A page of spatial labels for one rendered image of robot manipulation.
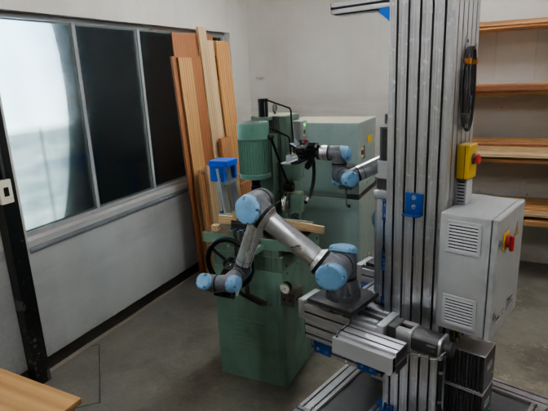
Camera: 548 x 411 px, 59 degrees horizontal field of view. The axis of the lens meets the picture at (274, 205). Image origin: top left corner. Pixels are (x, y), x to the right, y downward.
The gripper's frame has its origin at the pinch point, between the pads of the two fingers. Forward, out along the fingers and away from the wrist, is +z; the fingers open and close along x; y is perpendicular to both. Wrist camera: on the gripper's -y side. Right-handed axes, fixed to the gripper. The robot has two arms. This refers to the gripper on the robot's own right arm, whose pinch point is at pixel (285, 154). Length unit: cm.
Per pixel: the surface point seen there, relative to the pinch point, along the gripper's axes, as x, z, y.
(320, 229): 18.4, -17.0, -37.4
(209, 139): -104, 133, -86
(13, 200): 61, 135, 18
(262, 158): -0.1, 14.1, -3.7
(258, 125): -9.0, 14.9, 11.6
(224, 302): 57, 38, -66
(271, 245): 34.9, 5.2, -34.1
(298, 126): -33.8, 6.2, -10.2
